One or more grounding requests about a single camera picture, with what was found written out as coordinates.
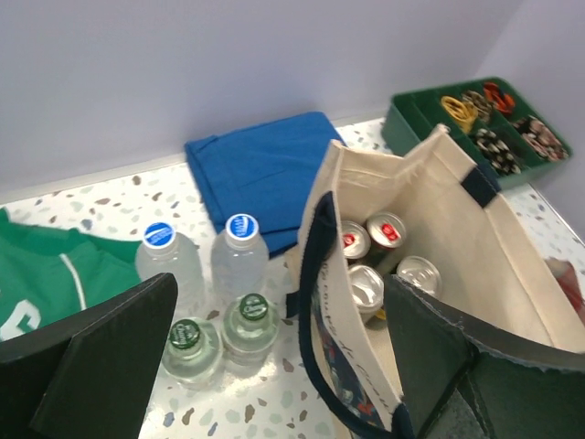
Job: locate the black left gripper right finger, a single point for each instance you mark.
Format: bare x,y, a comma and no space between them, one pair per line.
463,376

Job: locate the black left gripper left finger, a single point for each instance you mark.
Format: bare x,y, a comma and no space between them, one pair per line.
89,375

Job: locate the beige canvas tote bag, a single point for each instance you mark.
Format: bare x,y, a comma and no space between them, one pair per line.
457,219

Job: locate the Pocari Sweat bottle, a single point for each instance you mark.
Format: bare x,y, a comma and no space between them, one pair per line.
165,250
239,258

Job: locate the green cap soda bottle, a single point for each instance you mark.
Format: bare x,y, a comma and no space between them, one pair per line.
249,329

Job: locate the black can silver tab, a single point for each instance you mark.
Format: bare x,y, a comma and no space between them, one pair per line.
421,273

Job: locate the green Guess t-shirt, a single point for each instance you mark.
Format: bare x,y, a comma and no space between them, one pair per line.
48,274

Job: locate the black can foil top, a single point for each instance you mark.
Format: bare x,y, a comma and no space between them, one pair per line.
367,290

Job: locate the red plaid cloth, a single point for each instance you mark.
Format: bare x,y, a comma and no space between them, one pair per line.
565,274

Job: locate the red tab can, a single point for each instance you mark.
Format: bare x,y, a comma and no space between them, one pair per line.
356,241
387,232

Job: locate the green compartment tray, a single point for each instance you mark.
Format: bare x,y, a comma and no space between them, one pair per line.
488,118

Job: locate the folded blue cloth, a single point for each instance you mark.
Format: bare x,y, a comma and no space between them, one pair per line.
265,170

